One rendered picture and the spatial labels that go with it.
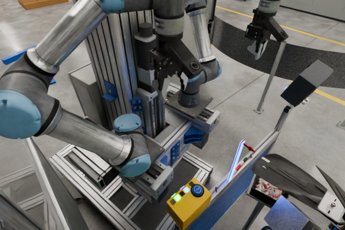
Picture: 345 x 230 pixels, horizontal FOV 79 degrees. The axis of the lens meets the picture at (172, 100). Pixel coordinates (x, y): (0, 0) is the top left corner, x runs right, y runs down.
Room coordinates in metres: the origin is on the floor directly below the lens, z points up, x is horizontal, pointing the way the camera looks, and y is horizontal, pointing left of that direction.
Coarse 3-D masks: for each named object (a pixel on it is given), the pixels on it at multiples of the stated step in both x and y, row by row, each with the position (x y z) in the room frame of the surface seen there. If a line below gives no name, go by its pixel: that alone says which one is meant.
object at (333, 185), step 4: (320, 172) 0.26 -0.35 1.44; (324, 172) 0.27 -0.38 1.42; (324, 176) 0.25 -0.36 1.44; (328, 176) 0.27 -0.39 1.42; (328, 180) 0.24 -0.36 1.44; (332, 180) 0.26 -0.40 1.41; (332, 184) 0.24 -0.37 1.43; (336, 184) 0.26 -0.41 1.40; (332, 188) 0.22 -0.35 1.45; (336, 188) 0.24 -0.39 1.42; (340, 188) 0.25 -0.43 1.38; (336, 192) 0.22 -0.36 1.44; (340, 192) 0.23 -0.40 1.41; (344, 192) 0.26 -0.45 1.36; (340, 196) 0.21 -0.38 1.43; (344, 196) 0.23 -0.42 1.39; (340, 200) 0.20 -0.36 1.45; (344, 200) 0.21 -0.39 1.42; (344, 204) 0.19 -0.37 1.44; (344, 208) 0.18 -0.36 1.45
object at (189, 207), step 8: (200, 184) 0.42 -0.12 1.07; (184, 192) 0.39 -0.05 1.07; (192, 192) 0.39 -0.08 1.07; (208, 192) 0.39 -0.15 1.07; (168, 200) 0.36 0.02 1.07; (176, 200) 0.36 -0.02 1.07; (184, 200) 0.36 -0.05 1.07; (192, 200) 0.36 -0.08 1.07; (200, 200) 0.36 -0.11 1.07; (208, 200) 0.37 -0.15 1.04; (168, 208) 0.34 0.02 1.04; (176, 208) 0.33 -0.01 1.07; (184, 208) 0.33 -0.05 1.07; (192, 208) 0.33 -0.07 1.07; (200, 208) 0.34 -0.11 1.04; (176, 216) 0.31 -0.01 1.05; (184, 216) 0.30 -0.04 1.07; (192, 216) 0.31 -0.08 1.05; (184, 224) 0.29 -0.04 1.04
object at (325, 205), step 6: (324, 198) 0.32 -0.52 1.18; (330, 198) 0.32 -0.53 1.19; (336, 198) 0.32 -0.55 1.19; (324, 204) 0.30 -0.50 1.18; (330, 204) 0.30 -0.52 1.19; (336, 204) 0.30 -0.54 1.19; (324, 210) 0.28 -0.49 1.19; (330, 210) 0.28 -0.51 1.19; (336, 210) 0.28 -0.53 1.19; (342, 210) 0.28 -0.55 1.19; (330, 216) 0.26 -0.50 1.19; (336, 216) 0.26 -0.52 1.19
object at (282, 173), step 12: (264, 156) 0.51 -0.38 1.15; (276, 156) 0.52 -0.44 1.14; (252, 168) 0.43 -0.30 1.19; (276, 168) 0.44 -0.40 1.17; (288, 168) 0.44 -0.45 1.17; (300, 168) 0.45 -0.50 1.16; (276, 180) 0.38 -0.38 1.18; (288, 180) 0.38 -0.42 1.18; (300, 180) 0.38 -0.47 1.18; (312, 180) 0.39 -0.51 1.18; (288, 192) 0.34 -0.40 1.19; (300, 192) 0.34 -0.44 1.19; (312, 192) 0.34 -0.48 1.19; (324, 192) 0.34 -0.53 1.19; (312, 204) 0.30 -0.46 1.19
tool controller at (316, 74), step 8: (312, 64) 1.07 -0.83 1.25; (320, 64) 1.08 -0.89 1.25; (304, 72) 0.99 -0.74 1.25; (312, 72) 1.00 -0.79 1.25; (320, 72) 1.01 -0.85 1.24; (328, 72) 1.02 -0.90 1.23; (296, 80) 0.96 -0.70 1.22; (304, 80) 0.93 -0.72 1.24; (312, 80) 0.93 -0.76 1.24; (320, 80) 0.94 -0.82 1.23; (288, 88) 0.98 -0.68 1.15; (296, 88) 0.95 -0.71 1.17; (304, 88) 0.92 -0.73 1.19; (312, 88) 0.90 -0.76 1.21; (280, 96) 1.00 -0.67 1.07; (288, 96) 0.97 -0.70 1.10; (296, 96) 0.94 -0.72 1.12; (304, 96) 0.91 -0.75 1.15; (296, 104) 0.92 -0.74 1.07
